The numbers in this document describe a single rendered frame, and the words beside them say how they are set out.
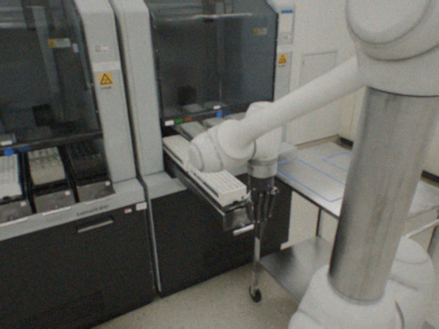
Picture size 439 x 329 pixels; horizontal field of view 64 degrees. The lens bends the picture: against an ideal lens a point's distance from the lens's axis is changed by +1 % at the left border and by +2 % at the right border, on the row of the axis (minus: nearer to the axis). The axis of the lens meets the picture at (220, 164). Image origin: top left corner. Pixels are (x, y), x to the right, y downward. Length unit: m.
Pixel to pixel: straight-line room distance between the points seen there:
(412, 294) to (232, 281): 1.38
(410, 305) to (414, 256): 0.10
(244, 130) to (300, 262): 1.16
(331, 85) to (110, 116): 0.99
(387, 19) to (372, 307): 0.47
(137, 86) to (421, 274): 1.17
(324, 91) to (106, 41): 0.93
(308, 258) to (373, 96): 1.42
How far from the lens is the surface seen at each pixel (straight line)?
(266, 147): 0.94
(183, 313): 1.98
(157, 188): 1.58
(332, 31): 3.62
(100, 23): 1.45
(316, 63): 3.54
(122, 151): 1.56
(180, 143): 1.63
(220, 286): 2.09
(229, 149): 0.82
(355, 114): 3.84
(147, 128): 1.56
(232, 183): 1.28
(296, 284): 1.73
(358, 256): 0.63
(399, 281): 0.85
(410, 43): 0.45
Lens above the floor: 1.48
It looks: 26 degrees down
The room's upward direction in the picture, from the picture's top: 1 degrees counter-clockwise
